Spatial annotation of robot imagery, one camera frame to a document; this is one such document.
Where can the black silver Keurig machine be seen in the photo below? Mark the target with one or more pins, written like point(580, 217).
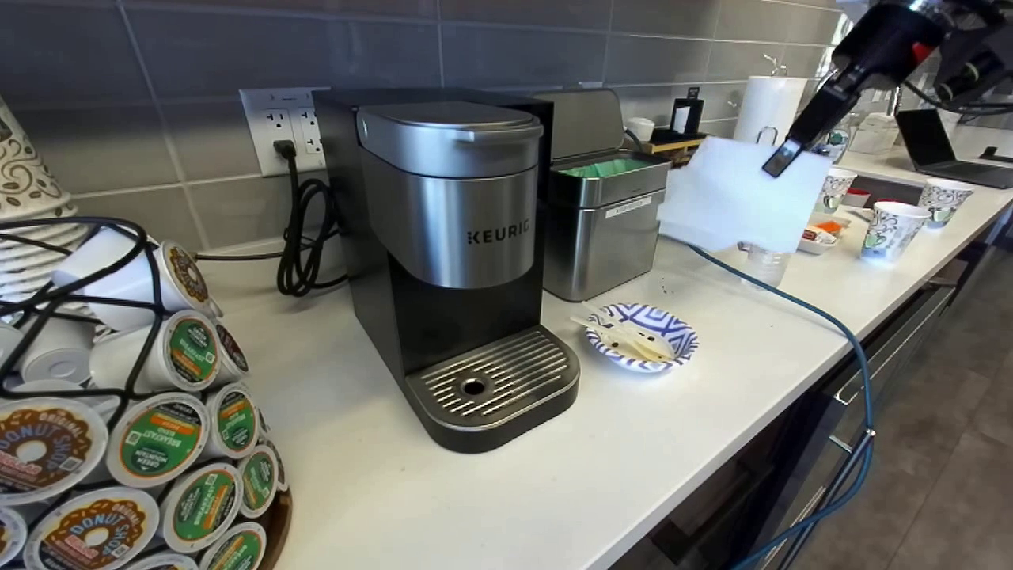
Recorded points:
point(440, 196)

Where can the white tissue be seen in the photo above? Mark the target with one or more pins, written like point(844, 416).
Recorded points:
point(724, 196)

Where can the blue patterned small plate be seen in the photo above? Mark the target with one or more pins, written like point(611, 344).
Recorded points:
point(637, 337)

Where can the white wall outlet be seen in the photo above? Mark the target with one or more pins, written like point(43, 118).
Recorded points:
point(284, 115)

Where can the black laptop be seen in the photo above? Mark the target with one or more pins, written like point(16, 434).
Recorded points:
point(933, 153)

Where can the patterned paper cup centre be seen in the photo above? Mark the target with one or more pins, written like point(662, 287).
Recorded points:
point(890, 229)

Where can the steel condiment bin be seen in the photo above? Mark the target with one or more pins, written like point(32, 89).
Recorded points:
point(602, 196)

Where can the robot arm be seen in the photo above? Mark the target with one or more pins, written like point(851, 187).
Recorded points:
point(975, 51)

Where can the patterned paper cup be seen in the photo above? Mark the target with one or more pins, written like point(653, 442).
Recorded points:
point(941, 200)
point(890, 229)

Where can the wooden tray shelf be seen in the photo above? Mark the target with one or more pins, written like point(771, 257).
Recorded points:
point(668, 144)

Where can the coffee pod carousel rack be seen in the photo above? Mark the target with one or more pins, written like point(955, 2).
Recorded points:
point(128, 433)

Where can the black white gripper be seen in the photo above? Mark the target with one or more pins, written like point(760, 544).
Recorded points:
point(884, 47)

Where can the patterned paper cup back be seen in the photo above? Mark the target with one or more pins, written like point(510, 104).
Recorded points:
point(941, 200)

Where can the white paper towel roll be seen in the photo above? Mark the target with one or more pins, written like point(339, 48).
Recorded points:
point(768, 110)

